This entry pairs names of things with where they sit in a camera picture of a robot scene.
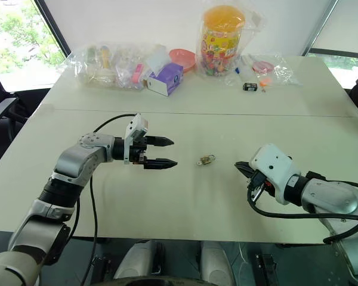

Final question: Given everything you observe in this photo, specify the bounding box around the black window frame post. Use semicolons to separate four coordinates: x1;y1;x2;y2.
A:
32;0;73;59

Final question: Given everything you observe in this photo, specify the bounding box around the purple and white tissue box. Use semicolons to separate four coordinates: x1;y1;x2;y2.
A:
146;63;184;98

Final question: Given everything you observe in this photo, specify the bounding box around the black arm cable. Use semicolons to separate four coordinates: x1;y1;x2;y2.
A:
80;113;138;282
246;175;358;245

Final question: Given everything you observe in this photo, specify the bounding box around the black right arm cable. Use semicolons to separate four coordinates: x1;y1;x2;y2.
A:
246;175;358;245

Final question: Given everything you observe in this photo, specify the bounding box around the clear bag around candy jar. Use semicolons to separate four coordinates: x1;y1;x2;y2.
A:
195;5;269;80

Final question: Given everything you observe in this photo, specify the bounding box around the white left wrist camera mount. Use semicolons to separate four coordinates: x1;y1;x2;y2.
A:
124;113;150;166

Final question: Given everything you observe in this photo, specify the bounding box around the clear bag with pink plate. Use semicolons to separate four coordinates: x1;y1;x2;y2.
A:
240;53;304;88

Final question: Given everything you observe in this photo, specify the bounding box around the candy jar with orange lid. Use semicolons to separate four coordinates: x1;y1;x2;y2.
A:
200;5;246;79

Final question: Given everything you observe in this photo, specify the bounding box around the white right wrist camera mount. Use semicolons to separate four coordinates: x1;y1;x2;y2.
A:
248;143;303;206

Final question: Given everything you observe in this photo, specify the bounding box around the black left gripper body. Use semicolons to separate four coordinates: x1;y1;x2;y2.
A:
129;135;149;171

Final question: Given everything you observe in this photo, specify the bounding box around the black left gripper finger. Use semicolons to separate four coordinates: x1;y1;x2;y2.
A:
143;158;179;171
146;136;175;148

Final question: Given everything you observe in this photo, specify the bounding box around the clear bag with pink item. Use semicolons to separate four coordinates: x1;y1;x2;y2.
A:
113;43;171;91

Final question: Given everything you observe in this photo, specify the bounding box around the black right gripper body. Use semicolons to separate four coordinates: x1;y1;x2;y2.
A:
246;169;276;204

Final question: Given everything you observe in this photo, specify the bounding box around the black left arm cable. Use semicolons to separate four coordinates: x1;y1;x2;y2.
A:
80;113;138;282

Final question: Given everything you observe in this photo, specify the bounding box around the black office chair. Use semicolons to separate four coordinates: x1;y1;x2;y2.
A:
0;56;29;176

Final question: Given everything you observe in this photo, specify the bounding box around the clear bag with yellow bottle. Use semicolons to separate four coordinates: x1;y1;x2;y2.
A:
57;43;122;88

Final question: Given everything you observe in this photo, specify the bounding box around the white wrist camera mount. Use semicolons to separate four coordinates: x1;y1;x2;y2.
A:
248;143;303;206
124;113;150;166

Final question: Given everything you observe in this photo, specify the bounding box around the pink plastic bowl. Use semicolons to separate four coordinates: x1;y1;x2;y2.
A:
168;48;197;73

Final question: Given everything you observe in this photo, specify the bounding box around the white rounded robot leg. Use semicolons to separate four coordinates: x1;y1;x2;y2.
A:
200;240;243;286
113;240;166;281

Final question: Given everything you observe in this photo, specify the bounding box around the grey window frame post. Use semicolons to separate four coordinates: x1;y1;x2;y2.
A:
300;0;340;58

